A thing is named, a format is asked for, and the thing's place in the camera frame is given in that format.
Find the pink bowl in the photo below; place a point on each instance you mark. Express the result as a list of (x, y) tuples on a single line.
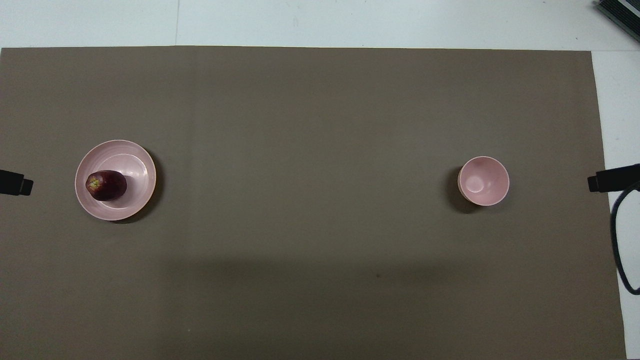
[(484, 181)]

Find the pink plate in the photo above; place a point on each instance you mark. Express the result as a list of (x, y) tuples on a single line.
[(135, 165)]

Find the dark ridged metal device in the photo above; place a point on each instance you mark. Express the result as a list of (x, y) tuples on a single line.
[(622, 12)]

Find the dark red apple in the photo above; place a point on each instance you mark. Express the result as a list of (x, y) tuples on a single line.
[(107, 186)]

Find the brown table mat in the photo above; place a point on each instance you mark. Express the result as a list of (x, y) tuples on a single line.
[(310, 200)]

